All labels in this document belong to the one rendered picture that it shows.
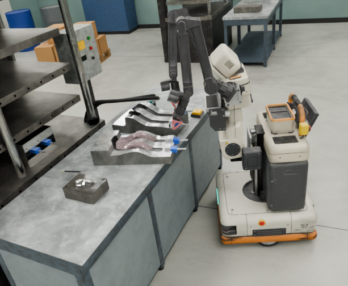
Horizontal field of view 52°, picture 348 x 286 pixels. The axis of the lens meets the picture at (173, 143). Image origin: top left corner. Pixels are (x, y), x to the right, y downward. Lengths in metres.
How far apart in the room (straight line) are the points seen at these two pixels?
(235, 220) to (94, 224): 1.06
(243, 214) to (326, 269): 0.63
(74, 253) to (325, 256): 1.71
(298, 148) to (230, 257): 0.92
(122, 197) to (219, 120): 0.78
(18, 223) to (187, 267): 1.19
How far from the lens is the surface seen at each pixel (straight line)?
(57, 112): 2.69
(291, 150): 2.32
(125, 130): 2.63
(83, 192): 2.01
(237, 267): 2.64
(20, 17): 9.38
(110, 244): 1.97
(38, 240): 1.93
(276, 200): 2.53
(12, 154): 2.42
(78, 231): 1.89
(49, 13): 9.22
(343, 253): 2.82
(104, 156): 2.29
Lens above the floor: 2.01
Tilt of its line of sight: 30 degrees down
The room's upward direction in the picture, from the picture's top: 8 degrees counter-clockwise
